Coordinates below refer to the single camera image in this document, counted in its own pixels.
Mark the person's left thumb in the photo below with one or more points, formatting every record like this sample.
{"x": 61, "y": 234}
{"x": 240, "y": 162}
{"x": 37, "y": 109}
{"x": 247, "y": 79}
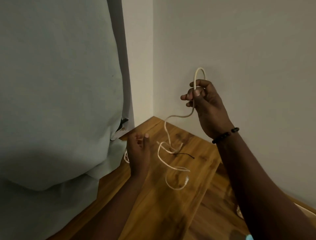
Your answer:
{"x": 147, "y": 142}

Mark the person's right forearm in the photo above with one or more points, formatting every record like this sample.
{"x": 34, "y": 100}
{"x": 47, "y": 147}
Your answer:
{"x": 259, "y": 192}

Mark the person's right hand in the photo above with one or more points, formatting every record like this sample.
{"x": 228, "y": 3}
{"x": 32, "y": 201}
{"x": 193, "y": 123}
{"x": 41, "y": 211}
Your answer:
{"x": 209, "y": 111}

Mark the person's right middle finger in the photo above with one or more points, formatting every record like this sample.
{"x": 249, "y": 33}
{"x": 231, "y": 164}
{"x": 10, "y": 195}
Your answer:
{"x": 188, "y": 96}

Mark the person's left hand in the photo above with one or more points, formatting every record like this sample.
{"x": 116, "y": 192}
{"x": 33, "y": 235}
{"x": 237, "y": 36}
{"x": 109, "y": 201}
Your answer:
{"x": 138, "y": 160}

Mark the black twist tie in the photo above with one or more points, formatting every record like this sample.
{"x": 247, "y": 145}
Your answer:
{"x": 184, "y": 154}

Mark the grey-green bed sheet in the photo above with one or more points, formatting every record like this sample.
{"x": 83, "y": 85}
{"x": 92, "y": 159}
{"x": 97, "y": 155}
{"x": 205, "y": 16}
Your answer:
{"x": 49, "y": 212}

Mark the person's left forearm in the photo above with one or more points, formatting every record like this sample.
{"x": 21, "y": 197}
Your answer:
{"x": 116, "y": 210}

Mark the person's right thumb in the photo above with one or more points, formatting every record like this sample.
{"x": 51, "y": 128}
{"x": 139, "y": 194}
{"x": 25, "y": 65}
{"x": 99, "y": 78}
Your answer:
{"x": 198, "y": 97}

